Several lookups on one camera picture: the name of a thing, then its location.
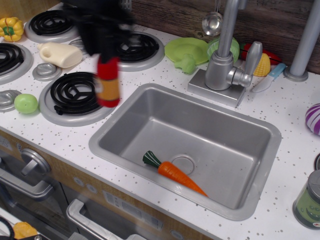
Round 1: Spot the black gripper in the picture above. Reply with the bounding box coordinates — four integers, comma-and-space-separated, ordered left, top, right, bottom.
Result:
62, 0, 135, 64

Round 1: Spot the red toy ketchup bottle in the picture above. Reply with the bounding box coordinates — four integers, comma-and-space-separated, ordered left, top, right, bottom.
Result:
94, 56, 120, 108

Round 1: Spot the grey plastic sink basin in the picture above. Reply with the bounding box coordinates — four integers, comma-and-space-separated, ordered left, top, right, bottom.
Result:
89, 83, 282, 221

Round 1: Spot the grey stove knob upper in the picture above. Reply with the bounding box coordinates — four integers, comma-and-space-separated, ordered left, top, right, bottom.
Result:
69, 38, 87, 55

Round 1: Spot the grey stove knob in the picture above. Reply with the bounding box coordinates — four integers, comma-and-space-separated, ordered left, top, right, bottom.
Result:
32, 63, 62, 82
69, 38, 87, 55
0, 90, 21, 113

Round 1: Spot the hanging grey slotted spatula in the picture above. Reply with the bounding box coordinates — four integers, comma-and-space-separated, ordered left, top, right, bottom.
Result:
119, 0, 132, 12

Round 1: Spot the cream toy milk jug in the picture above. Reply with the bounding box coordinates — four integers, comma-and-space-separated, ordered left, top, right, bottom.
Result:
37, 42, 83, 69

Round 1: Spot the back right stove burner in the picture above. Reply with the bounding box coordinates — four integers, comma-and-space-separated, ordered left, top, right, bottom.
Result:
116, 31, 165, 72

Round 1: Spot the stove burner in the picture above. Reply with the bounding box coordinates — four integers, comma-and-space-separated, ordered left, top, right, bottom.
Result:
116, 31, 165, 72
24, 10, 79, 43
0, 43, 34, 85
39, 72, 114, 127

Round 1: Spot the back left stove burner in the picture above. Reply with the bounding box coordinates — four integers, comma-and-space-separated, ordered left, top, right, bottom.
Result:
24, 10, 79, 43

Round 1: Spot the grey stove knob middle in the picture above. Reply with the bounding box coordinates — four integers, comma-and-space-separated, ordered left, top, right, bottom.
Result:
32, 63, 62, 82

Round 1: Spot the front right stove burner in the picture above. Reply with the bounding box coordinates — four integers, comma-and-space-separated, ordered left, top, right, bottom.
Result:
39, 72, 114, 127

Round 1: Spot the green toy plate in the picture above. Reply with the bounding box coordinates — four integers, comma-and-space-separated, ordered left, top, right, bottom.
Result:
164, 37, 209, 65

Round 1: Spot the front left stove burner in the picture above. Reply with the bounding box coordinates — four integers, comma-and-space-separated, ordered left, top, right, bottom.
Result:
0, 43, 34, 85

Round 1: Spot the yellow toy bell pepper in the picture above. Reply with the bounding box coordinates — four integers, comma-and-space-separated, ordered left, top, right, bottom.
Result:
0, 17, 24, 42

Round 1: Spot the green toy apple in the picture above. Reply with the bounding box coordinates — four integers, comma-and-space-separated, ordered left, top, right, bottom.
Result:
14, 93, 38, 114

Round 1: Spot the silver hanging ladle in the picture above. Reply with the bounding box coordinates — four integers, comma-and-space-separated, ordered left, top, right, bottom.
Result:
202, 0, 223, 37

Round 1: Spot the green toy lettuce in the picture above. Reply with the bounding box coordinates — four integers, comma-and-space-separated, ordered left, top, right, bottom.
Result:
207, 37, 240, 63

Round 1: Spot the grey stove knob front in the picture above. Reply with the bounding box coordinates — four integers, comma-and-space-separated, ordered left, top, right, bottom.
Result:
0, 90, 21, 113

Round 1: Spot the silver toy faucet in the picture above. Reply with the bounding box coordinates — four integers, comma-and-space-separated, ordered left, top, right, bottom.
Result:
187, 0, 263, 108

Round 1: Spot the grey oven dial knob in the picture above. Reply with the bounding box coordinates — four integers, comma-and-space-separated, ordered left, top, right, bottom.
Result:
21, 148, 51, 177

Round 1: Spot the orange toy carrot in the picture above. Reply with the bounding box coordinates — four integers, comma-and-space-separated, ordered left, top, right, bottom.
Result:
142, 150, 208, 197

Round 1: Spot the yellow toy corn cob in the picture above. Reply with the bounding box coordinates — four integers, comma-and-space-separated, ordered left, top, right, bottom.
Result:
253, 53, 271, 77

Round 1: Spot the red toy chili pepper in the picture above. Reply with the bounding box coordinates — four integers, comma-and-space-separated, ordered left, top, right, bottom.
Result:
239, 43, 283, 65

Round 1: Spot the yellow toy below counter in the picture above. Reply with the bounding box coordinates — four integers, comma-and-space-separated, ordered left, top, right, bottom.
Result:
13, 222, 38, 240

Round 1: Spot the purple striped toy onion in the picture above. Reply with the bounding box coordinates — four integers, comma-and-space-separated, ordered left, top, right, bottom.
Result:
305, 103, 320, 135

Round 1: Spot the green labelled toy can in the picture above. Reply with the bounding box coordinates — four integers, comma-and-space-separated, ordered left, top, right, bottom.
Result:
292, 170, 320, 230

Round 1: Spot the grey oven door handle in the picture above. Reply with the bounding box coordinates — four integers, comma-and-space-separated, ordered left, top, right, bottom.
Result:
0, 169, 55, 201

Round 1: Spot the blue handled toy knife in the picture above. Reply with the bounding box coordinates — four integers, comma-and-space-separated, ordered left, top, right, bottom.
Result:
252, 63, 287, 93

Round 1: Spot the grey lower door handle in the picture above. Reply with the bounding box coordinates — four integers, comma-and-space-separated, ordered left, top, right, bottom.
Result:
66, 199, 133, 240

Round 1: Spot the grey vertical support post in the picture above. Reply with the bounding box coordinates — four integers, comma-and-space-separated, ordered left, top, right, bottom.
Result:
283, 0, 320, 82

